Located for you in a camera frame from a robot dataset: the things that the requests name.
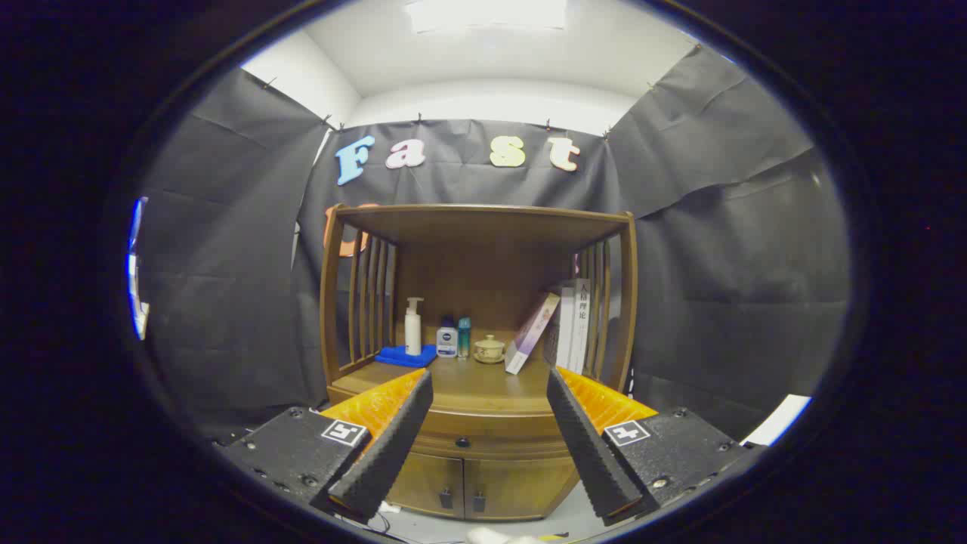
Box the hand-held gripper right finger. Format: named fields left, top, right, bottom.
left=545, top=366, right=764, bottom=527

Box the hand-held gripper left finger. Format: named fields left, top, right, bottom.
left=219, top=369, right=434, bottom=524

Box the brown wooden drawer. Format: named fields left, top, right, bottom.
left=412, top=429, right=579, bottom=462

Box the wooden cabinet door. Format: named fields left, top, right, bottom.
left=387, top=452, right=466, bottom=519
left=464, top=457, right=581, bottom=522

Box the brown wooden countertop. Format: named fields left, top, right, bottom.
left=330, top=355, right=634, bottom=418

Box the brown wooden cabinet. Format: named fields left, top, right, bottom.
left=320, top=202, right=639, bottom=522

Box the folded blue cloth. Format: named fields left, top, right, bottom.
left=375, top=345, right=439, bottom=369

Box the white pump bottle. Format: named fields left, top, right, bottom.
left=404, top=297, right=425, bottom=357

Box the white book with black print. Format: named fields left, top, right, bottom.
left=568, top=278, right=592, bottom=375

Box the purple and white book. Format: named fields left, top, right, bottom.
left=504, top=292, right=561, bottom=376

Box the white board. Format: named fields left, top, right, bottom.
left=740, top=394, right=813, bottom=447

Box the black backdrop cloth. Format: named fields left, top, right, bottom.
left=140, top=45, right=851, bottom=447

